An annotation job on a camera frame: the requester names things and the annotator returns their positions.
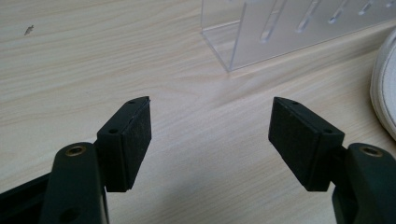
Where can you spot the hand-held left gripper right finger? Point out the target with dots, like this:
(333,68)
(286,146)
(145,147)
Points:
(303,146)

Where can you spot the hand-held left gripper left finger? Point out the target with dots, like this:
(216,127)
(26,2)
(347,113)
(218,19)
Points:
(124,146)

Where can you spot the clear acrylic slotted rack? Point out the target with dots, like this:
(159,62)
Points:
(280,34)

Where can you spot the white round plate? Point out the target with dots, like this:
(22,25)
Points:
(386,84)

